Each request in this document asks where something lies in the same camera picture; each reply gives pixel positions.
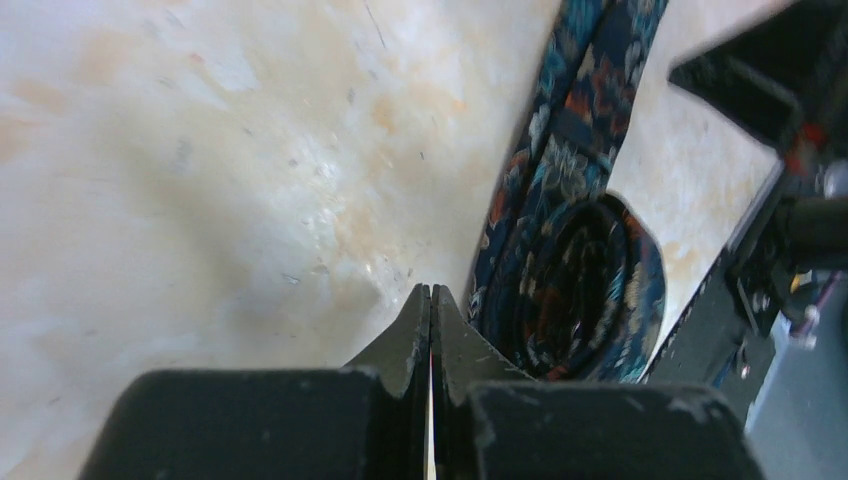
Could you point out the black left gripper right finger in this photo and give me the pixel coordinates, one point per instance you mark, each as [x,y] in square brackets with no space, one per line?
[491,421]

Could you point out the navy floral tie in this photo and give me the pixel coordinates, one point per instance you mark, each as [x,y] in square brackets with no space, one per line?
[568,284]

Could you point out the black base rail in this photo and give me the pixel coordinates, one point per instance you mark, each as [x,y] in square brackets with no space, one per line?
[723,337]

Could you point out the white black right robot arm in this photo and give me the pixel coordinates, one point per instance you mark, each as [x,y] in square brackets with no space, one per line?
[783,81]

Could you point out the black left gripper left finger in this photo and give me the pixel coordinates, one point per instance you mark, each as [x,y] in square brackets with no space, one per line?
[365,420]

